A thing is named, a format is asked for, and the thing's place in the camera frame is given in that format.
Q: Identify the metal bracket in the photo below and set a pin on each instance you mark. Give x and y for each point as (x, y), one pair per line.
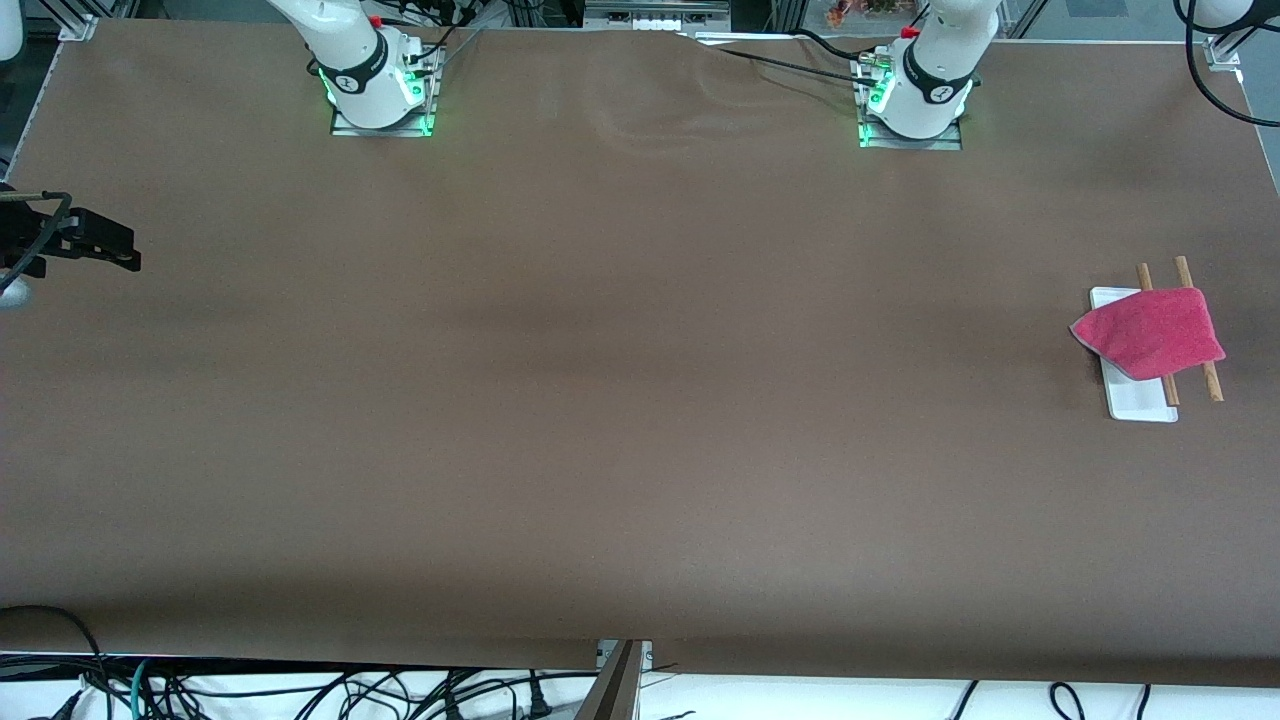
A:
(645, 655)

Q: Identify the grey power strip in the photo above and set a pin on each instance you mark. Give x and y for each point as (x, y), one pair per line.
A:
(655, 12)

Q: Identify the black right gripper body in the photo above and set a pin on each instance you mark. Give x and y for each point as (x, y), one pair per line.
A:
(18, 241)

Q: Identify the white rack base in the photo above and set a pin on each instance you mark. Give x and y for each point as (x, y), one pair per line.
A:
(1140, 400)

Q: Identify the orange plastic items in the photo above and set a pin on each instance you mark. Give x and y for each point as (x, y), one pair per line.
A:
(870, 10)

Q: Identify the brown table cover sheet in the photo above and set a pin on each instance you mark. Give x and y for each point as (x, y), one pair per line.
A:
(640, 400)

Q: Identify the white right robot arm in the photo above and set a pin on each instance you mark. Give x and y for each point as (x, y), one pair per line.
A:
(350, 60)

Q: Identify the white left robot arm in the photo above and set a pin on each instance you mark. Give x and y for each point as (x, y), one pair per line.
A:
(940, 80)

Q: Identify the pink and grey towel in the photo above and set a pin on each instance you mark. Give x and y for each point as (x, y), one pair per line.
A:
(1150, 335)

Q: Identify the aluminium frame post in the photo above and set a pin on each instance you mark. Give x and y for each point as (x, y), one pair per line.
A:
(78, 25)
(1222, 50)

